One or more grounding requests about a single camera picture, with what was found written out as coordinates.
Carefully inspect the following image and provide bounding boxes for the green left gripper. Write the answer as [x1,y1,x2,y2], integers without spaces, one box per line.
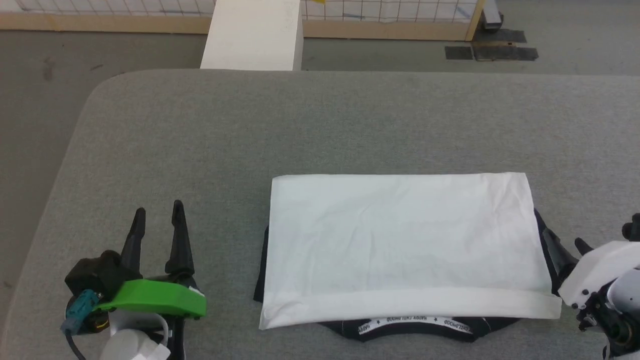
[100,200,207,318]

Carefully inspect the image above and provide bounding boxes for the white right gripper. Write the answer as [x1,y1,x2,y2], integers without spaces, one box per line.
[541,227,640,311]

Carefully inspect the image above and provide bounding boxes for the white and black t-shirt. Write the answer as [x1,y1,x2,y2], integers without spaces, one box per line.
[252,172,563,343]

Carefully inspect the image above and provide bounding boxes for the lemon print partition screen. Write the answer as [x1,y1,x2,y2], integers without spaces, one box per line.
[0,0,486,42]

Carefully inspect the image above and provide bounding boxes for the white rectangular box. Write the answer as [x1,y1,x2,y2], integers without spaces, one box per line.
[200,0,304,72]

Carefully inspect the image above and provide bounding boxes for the grey metal screen foot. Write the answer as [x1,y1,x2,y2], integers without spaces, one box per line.
[481,0,503,28]

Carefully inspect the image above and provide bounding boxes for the left camera cable teal plug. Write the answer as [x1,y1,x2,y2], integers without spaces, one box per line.
[60,290,101,360]

